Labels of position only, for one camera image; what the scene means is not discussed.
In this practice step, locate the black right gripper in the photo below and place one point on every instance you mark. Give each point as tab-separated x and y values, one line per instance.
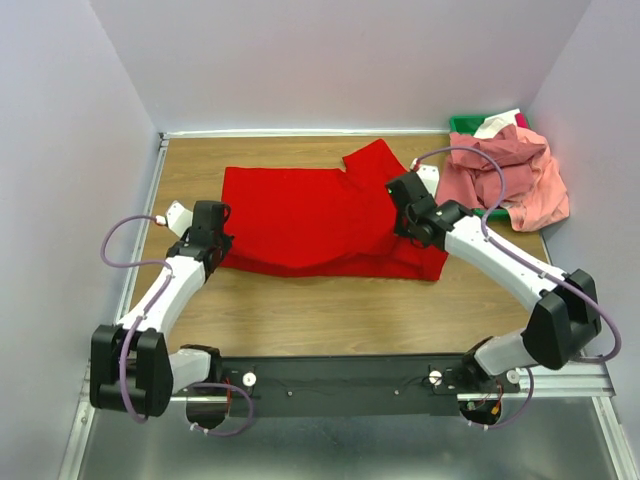
399	226

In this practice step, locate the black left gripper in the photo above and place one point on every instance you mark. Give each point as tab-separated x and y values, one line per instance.
225	240

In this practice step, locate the red t shirt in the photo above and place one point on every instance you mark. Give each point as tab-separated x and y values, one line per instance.
303	222

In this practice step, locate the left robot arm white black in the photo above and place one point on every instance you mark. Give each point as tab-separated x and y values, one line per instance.
131	368

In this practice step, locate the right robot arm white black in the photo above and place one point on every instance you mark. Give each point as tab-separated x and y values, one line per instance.
562	319

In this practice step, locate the green plastic bin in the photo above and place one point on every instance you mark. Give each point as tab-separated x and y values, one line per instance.
467	122

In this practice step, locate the white cloth in bin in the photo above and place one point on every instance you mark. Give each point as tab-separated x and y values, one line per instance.
492	125

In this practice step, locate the pink t shirt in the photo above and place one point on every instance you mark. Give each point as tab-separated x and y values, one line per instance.
515	169

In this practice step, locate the magenta cloth in bin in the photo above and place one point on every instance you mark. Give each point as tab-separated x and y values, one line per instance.
521	120

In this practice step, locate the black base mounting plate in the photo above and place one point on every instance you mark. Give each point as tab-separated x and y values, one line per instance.
341	386

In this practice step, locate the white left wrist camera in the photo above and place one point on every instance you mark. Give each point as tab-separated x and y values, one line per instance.
177	219

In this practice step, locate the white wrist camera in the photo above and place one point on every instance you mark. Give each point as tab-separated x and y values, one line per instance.
177	219
428	174

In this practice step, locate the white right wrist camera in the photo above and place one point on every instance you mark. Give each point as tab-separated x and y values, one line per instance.
428	174

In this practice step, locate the aluminium frame rail left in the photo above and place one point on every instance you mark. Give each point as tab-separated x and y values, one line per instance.
142	231

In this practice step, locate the aluminium frame rail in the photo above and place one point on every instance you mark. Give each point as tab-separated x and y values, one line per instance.
573	381
142	231

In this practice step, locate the aluminium frame rail front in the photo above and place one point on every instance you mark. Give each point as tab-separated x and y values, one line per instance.
573	381

